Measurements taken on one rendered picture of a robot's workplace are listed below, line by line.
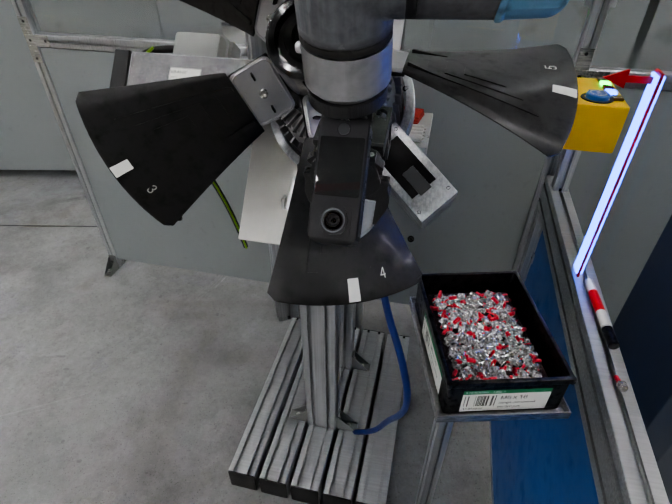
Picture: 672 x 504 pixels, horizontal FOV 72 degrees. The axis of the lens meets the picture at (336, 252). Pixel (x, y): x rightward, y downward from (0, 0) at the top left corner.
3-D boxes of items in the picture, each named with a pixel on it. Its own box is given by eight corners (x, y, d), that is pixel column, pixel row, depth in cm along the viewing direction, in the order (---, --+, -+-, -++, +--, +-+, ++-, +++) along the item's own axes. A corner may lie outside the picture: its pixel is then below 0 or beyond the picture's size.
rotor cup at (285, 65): (276, 43, 75) (247, -5, 62) (364, 20, 72) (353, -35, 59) (290, 130, 73) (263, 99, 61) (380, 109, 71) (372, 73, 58)
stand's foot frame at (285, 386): (294, 330, 183) (292, 316, 178) (407, 350, 175) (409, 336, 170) (231, 485, 136) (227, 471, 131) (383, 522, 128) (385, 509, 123)
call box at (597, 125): (544, 124, 102) (558, 74, 95) (593, 128, 100) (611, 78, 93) (554, 156, 89) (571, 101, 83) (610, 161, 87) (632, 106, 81)
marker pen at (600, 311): (584, 277, 75) (610, 342, 64) (594, 278, 75) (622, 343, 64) (581, 284, 76) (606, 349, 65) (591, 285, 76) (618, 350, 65)
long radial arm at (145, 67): (300, 87, 90) (283, 59, 78) (294, 125, 90) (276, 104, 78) (164, 76, 95) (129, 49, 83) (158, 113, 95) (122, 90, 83)
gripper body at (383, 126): (393, 150, 53) (399, 51, 43) (380, 207, 48) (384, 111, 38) (327, 143, 54) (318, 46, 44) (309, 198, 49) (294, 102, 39)
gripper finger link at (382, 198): (389, 217, 53) (393, 159, 45) (387, 227, 52) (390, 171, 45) (348, 211, 53) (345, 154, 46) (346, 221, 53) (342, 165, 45)
